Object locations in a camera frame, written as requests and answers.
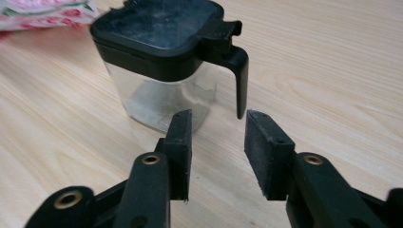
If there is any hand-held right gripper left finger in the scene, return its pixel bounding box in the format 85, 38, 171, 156
113, 109, 193, 228

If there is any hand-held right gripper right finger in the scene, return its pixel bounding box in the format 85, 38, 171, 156
244, 109, 389, 228

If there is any clear jar with black lid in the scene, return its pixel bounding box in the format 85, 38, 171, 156
89, 0, 250, 134

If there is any pink and white plastic bag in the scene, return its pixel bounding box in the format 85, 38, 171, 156
0, 0, 101, 32

